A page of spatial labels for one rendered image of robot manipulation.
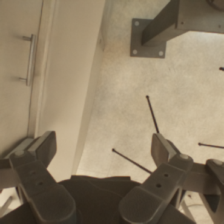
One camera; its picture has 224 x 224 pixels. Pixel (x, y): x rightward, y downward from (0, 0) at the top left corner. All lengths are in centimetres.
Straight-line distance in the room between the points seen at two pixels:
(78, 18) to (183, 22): 34
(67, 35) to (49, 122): 34
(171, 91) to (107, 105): 59
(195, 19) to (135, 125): 113
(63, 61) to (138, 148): 121
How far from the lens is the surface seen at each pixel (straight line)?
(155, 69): 146
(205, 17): 57
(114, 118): 148
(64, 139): 69
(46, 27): 63
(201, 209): 163
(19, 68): 55
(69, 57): 62
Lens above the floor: 140
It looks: 74 degrees down
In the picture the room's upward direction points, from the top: 177 degrees clockwise
